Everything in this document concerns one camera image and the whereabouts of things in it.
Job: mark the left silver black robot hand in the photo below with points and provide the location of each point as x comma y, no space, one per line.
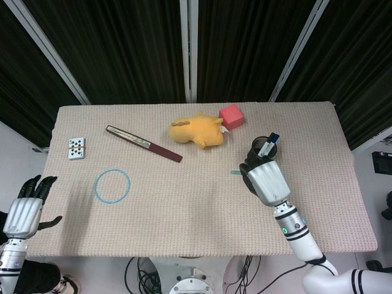
23,216

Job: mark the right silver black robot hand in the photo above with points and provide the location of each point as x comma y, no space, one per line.
269,183

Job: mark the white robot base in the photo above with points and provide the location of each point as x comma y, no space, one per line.
191,281

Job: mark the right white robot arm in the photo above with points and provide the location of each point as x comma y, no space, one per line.
301,239

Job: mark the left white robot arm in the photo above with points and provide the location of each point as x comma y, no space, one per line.
10,263

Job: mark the black pen cup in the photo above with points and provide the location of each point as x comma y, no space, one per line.
258,147

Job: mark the white markers with dark caps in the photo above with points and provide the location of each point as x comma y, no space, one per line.
267,144

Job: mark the blue-capped white marker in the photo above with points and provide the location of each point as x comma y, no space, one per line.
274,141

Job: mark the pink cube box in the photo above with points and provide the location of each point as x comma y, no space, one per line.
231,116

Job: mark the black and white shoe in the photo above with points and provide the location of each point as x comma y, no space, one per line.
68,284

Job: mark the banded playing card deck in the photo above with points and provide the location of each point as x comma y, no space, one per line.
76,148

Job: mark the yellow plush toy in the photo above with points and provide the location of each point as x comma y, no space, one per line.
199,131

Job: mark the beige woven tablecloth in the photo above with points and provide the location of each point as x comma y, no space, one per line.
183,220

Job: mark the black electronic device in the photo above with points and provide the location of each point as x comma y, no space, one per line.
382,162

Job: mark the dark red folded fan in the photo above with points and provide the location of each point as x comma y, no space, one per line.
159,149

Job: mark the black curtain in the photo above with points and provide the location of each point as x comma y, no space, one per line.
122,49

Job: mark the white metal frame post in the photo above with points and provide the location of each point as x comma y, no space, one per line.
188,49
52,55
298,52

